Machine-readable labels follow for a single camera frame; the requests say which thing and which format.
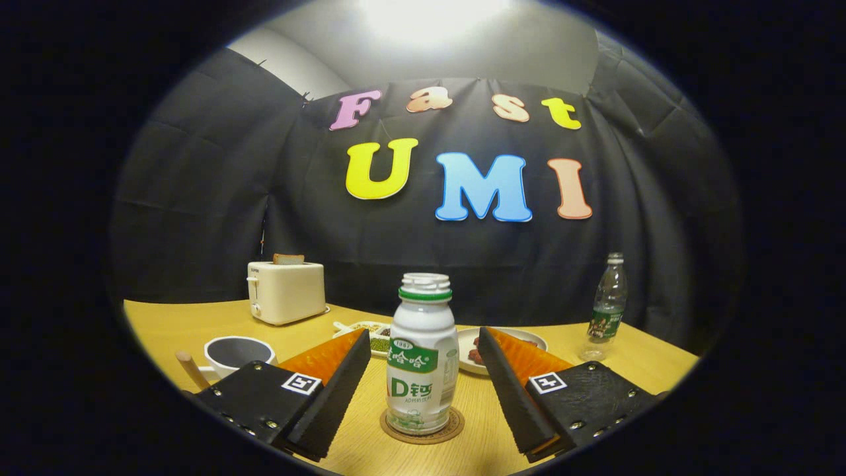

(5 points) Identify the round cork coaster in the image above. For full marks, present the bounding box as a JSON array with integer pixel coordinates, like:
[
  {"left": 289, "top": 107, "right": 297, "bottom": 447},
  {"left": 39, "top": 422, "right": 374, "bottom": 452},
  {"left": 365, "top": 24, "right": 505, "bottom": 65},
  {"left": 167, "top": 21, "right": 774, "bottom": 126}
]
[{"left": 379, "top": 405, "right": 465, "bottom": 445}]

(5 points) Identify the cream toaster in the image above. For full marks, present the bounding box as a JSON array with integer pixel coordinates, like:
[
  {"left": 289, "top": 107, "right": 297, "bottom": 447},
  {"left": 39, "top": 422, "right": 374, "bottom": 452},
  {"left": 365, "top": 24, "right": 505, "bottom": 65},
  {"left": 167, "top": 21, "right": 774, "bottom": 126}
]
[{"left": 247, "top": 261, "right": 329, "bottom": 326}]

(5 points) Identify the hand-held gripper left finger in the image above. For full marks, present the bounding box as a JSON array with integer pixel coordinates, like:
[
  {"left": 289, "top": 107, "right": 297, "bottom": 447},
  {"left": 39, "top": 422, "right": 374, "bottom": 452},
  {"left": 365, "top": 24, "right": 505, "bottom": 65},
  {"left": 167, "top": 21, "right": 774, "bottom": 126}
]
[{"left": 192, "top": 327, "right": 373, "bottom": 463}]

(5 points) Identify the white juice bottle green label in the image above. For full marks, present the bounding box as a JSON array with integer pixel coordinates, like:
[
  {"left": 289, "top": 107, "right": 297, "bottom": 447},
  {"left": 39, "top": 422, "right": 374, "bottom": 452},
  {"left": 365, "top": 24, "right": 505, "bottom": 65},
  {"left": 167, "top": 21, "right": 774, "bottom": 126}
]
[{"left": 385, "top": 272, "right": 460, "bottom": 436}]

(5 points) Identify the white cup with wooden handle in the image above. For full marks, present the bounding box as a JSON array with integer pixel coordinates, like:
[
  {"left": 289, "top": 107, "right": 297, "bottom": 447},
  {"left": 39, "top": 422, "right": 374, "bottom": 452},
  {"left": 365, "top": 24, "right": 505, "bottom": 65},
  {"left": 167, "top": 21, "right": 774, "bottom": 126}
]
[{"left": 175, "top": 336, "right": 277, "bottom": 391}]

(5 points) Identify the wooden table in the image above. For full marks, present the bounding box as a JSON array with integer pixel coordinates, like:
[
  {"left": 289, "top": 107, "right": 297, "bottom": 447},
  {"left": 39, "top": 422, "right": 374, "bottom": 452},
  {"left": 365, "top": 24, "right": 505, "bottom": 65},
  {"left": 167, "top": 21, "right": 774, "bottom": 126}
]
[{"left": 122, "top": 299, "right": 700, "bottom": 476}]

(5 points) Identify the white round plate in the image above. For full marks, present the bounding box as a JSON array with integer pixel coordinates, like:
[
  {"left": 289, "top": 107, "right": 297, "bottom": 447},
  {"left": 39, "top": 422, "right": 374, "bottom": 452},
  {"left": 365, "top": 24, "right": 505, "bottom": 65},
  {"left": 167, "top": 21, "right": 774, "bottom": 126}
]
[{"left": 457, "top": 327, "right": 549, "bottom": 377}]

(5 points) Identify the black backdrop cloth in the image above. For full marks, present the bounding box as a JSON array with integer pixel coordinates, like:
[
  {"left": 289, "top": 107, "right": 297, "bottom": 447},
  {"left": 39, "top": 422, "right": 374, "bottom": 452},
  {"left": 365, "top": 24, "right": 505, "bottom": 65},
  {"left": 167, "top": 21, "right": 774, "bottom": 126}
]
[{"left": 109, "top": 30, "right": 744, "bottom": 358}]

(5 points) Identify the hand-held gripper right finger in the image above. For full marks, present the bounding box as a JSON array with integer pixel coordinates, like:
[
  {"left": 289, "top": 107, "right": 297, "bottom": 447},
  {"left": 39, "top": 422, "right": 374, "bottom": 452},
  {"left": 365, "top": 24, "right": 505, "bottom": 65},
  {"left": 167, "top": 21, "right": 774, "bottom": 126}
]
[{"left": 477, "top": 325, "right": 668, "bottom": 465}]

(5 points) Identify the clear water bottle green label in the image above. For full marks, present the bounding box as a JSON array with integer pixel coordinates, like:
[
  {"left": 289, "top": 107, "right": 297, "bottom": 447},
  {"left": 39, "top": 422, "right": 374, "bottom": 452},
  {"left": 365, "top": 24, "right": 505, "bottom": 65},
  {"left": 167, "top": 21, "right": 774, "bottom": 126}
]
[{"left": 580, "top": 252, "right": 629, "bottom": 362}]

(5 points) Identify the bright ceiling light panel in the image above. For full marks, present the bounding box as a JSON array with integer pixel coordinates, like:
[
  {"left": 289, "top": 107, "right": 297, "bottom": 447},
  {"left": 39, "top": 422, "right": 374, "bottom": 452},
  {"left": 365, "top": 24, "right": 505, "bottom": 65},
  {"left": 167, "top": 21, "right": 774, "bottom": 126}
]
[{"left": 360, "top": 0, "right": 510, "bottom": 40}]

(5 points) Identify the divided white dish with beans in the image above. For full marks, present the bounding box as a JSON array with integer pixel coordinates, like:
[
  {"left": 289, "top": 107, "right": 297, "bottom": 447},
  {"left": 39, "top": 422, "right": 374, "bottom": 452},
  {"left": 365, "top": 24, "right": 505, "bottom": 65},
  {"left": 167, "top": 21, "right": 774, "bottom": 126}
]
[{"left": 332, "top": 321, "right": 392, "bottom": 359}]

